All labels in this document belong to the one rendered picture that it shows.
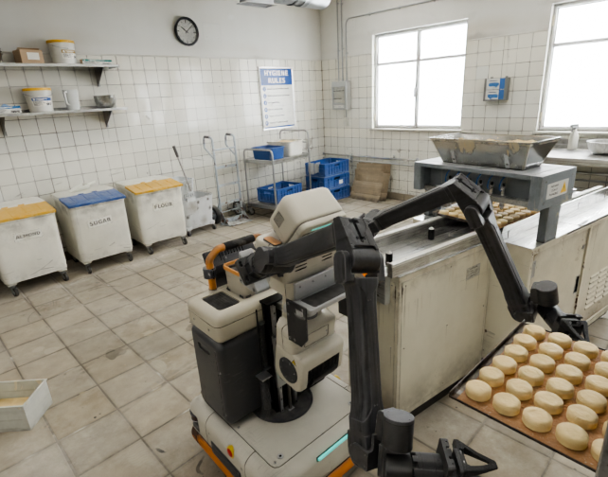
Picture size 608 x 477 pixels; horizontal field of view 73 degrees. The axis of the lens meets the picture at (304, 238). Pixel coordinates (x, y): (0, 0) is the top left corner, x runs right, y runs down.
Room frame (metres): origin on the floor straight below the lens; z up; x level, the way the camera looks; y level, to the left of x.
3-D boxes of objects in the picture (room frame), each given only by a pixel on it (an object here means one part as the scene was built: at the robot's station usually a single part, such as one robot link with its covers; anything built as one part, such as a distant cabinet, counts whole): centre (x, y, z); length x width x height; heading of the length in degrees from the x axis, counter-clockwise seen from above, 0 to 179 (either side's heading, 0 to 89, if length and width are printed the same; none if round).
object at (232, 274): (1.60, 0.22, 0.87); 0.23 x 0.15 x 0.11; 131
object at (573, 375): (0.74, -0.56, 0.96); 0.05 x 0.05 x 0.02
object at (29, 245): (3.70, 2.65, 0.38); 0.64 x 0.54 x 0.77; 45
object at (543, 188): (2.16, -1.00, 1.01); 0.72 x 0.33 x 0.34; 34
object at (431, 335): (1.88, -0.58, 0.45); 0.70 x 0.34 x 0.90; 124
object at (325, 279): (1.30, -0.05, 0.88); 0.28 x 0.16 x 0.22; 131
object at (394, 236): (2.35, -1.01, 0.87); 2.01 x 0.03 x 0.07; 124
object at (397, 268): (2.11, -1.17, 0.87); 2.01 x 0.03 x 0.07; 124
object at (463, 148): (2.16, -1.00, 1.25); 0.56 x 0.29 x 0.14; 34
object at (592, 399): (0.66, -0.56, 0.96); 0.05 x 0.05 x 0.02
